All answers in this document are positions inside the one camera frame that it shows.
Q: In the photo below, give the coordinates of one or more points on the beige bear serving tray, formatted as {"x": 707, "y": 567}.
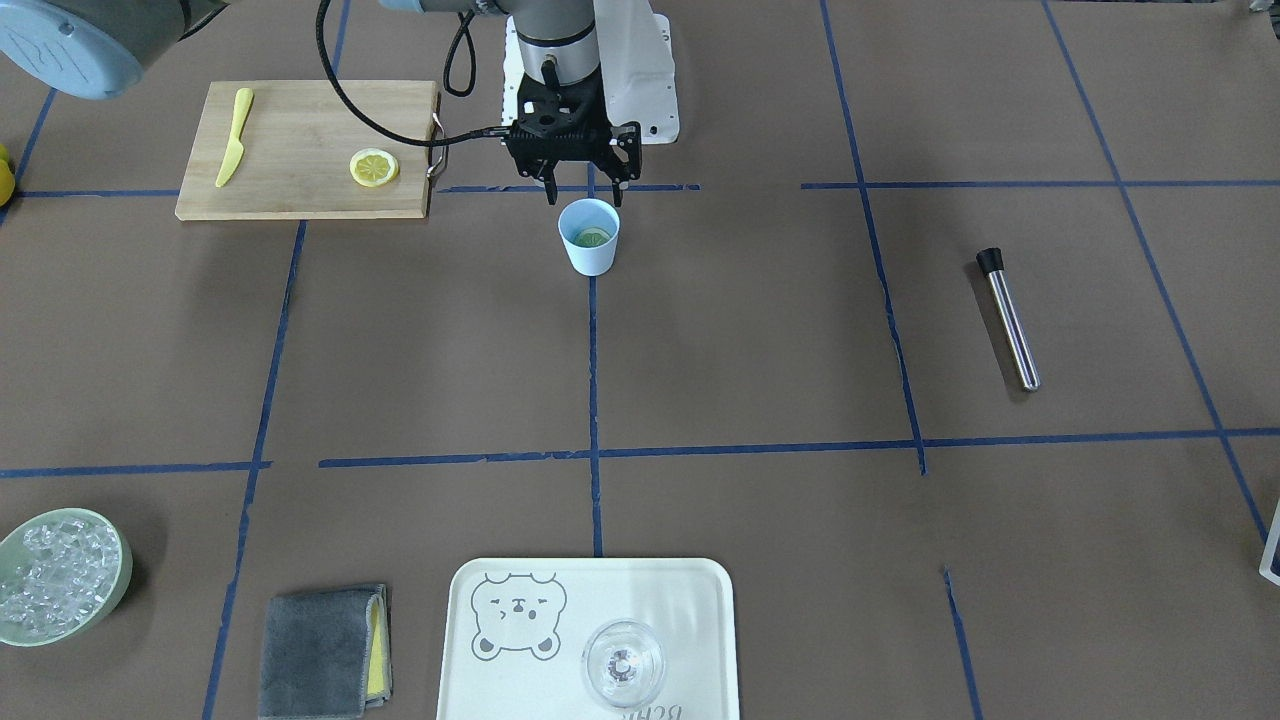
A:
{"x": 516, "y": 629}

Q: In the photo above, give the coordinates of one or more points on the blue paper cup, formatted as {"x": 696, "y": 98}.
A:
{"x": 589, "y": 213}

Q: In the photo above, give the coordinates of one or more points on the yellow plastic knife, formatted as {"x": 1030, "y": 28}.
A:
{"x": 234, "y": 151}

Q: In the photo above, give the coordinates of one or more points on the steel muddler black tip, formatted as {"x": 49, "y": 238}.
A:
{"x": 991, "y": 264}

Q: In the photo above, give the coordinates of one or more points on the bamboo cutting board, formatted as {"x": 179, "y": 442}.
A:
{"x": 298, "y": 139}

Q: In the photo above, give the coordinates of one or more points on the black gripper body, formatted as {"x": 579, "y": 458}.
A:
{"x": 626, "y": 146}

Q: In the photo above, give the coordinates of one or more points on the yellow lemon slice on board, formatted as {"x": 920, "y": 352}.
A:
{"x": 373, "y": 168}

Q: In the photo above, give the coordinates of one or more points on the white wire cup rack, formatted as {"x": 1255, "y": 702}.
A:
{"x": 1268, "y": 558}

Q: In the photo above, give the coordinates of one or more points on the whole yellow lemon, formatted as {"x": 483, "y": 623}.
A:
{"x": 8, "y": 181}

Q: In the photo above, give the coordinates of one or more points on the clear wine glass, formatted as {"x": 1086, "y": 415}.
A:
{"x": 624, "y": 665}

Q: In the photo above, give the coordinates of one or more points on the yellow lemon slice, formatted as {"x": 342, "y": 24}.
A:
{"x": 591, "y": 237}
{"x": 373, "y": 168}

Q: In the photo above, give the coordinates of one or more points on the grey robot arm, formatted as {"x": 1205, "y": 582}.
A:
{"x": 97, "y": 50}

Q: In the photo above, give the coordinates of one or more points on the green bowl of ice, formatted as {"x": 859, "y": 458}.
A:
{"x": 63, "y": 572}

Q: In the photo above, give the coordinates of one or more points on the folded grey yellow cloth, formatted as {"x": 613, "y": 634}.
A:
{"x": 326, "y": 654}

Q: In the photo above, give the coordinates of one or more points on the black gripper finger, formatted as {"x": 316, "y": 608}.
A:
{"x": 620, "y": 170}
{"x": 549, "y": 183}

